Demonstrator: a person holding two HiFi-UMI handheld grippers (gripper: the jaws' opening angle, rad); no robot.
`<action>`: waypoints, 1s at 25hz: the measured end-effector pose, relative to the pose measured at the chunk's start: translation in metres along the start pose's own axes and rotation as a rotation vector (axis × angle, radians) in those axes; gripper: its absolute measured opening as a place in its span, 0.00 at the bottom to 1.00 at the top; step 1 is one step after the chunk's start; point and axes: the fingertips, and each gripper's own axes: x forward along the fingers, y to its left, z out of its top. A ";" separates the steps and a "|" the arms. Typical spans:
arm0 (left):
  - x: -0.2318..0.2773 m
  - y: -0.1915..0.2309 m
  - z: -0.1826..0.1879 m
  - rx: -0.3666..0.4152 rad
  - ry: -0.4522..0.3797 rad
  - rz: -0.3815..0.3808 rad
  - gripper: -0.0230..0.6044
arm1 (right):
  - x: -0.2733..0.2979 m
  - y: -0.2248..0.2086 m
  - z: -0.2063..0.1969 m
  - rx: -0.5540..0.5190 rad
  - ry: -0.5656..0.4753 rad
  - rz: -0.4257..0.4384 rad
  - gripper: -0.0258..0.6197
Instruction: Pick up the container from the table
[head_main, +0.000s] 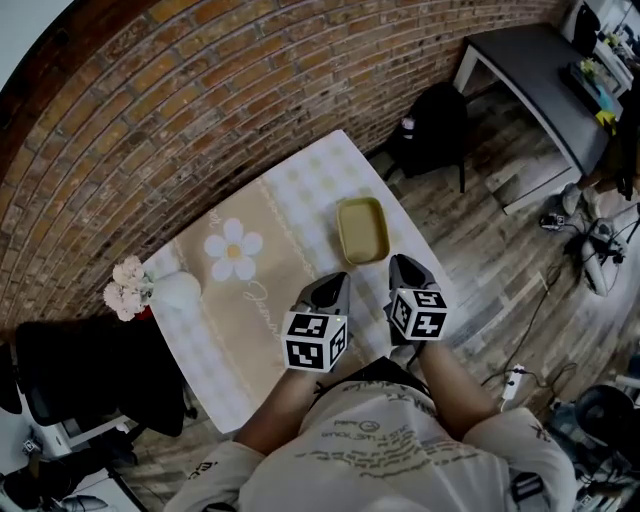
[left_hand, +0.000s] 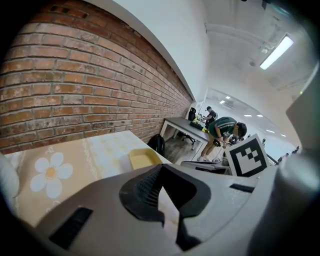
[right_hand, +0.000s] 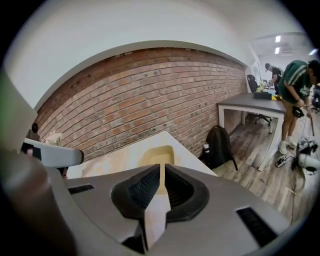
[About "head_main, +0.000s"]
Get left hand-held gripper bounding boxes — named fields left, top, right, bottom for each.
left=281, top=272, right=353, bottom=374

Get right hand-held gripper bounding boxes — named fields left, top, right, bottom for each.
left=383, top=253, right=449, bottom=347

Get yellow rectangular tray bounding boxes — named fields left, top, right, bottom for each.
left=335, top=196, right=391, bottom=266

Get person's left forearm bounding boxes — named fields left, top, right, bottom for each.
left=233, top=367, right=331, bottom=456

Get person's right forearm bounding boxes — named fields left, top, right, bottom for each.
left=417, top=342, right=501, bottom=442

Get table with floral tablecloth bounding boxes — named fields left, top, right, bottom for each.
left=142, top=128, right=459, bottom=435

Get white power strip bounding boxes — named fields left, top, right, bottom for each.
left=501, top=363, right=526, bottom=404

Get person's white printed shirt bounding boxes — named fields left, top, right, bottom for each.
left=162, top=357, right=579, bottom=512

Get white ceramic vase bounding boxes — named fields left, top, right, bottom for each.
left=147, top=271, right=203, bottom=314

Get black backpack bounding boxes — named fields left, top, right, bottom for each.
left=382, top=82, right=471, bottom=194

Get pale pink flowers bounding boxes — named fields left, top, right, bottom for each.
left=103, top=255, right=156, bottom=322

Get black office chair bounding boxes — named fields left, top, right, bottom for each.
left=0, top=319, right=199, bottom=441

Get grey desk with white legs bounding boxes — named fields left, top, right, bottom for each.
left=452, top=23, right=614, bottom=216

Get black tray with small plant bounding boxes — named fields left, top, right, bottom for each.
left=558, top=57, right=620, bottom=124

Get black power cable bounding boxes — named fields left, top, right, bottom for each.
left=482, top=259, right=566, bottom=387

